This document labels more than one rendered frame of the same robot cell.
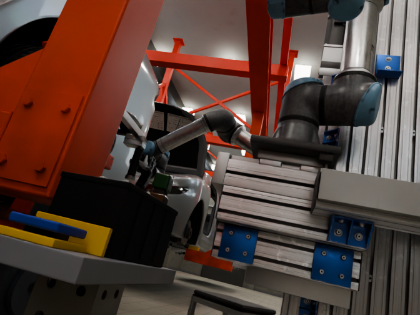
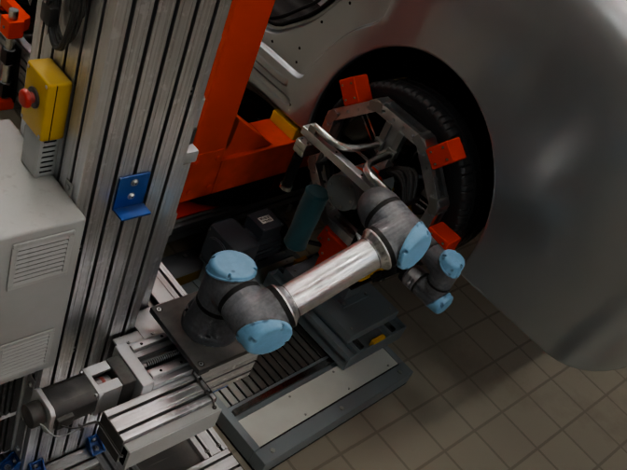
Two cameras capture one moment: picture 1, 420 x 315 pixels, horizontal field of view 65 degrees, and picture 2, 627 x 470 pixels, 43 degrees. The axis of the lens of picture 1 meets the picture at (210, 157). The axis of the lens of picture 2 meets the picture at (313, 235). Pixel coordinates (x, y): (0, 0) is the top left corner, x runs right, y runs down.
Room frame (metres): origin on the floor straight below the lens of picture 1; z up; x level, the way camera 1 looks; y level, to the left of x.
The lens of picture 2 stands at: (1.92, -1.66, 2.31)
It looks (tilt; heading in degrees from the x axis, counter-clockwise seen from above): 37 degrees down; 108
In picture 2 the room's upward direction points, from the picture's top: 25 degrees clockwise
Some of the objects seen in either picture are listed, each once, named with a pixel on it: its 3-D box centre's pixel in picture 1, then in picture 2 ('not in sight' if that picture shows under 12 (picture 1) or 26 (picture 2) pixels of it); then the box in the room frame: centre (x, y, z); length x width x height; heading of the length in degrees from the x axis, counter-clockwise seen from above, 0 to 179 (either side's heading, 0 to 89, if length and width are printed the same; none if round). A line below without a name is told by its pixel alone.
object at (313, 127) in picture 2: not in sight; (351, 128); (1.19, 0.48, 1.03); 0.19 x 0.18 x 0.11; 77
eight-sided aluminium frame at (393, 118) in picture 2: not in sight; (374, 181); (1.31, 0.58, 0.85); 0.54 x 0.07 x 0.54; 167
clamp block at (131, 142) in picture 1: (135, 141); not in sight; (1.43, 0.34, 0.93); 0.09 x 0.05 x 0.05; 77
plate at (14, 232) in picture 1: (44, 239); not in sight; (0.45, 0.18, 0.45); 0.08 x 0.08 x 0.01; 77
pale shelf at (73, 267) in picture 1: (99, 262); not in sight; (0.62, 0.14, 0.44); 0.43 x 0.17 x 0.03; 167
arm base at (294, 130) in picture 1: (295, 140); not in sight; (0.87, -0.22, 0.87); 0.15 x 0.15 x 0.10
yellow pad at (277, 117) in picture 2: not in sight; (295, 121); (0.85, 0.83, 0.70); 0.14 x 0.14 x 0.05; 77
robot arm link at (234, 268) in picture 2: not in sight; (229, 281); (1.35, -0.36, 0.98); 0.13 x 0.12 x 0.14; 159
